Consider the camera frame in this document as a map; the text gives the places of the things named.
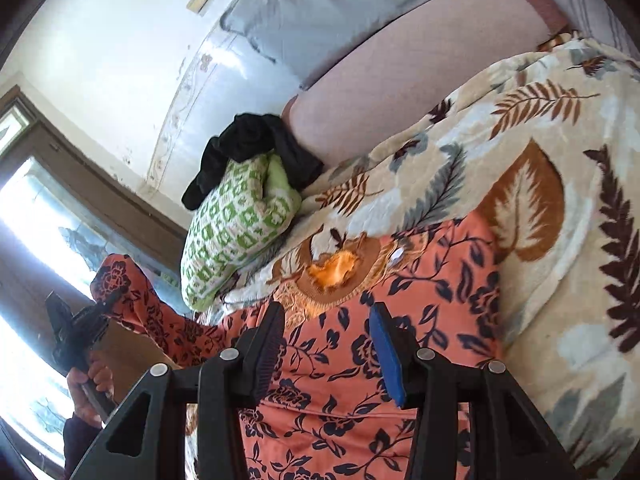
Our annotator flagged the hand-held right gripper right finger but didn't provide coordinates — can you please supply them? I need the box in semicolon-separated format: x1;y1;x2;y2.
369;302;581;480

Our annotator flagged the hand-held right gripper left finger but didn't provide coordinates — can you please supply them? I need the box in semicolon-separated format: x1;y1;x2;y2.
70;301;286;480

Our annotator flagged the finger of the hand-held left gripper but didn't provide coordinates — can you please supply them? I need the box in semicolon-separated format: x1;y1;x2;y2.
75;292;123;348
45;291;77;376

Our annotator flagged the orange floral garment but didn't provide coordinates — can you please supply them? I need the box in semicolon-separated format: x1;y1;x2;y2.
91;214;503;480

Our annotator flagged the person's left forearm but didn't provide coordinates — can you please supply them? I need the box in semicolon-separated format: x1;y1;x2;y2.
62;407;108;480

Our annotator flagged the person's left hand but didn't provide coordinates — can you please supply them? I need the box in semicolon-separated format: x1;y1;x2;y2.
66;350;116;428

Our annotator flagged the green patterned pillow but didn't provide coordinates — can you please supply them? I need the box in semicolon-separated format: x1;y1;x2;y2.
181;152;303;311

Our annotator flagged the black cloth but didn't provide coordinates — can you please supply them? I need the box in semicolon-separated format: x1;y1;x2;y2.
181;112;325;211

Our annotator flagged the leaf print blanket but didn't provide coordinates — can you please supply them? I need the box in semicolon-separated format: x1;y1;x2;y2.
197;35;640;480

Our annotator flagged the pale floral headboard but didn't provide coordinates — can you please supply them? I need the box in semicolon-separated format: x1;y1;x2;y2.
146;25;303;196

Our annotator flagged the pink bolster pillow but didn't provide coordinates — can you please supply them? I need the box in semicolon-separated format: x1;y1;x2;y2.
282;0;570;171

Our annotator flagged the grey pillow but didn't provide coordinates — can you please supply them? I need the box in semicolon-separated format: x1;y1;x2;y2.
220;0;496;92

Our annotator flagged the brown window frame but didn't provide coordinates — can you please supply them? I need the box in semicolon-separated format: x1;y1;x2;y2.
0;85;190;461

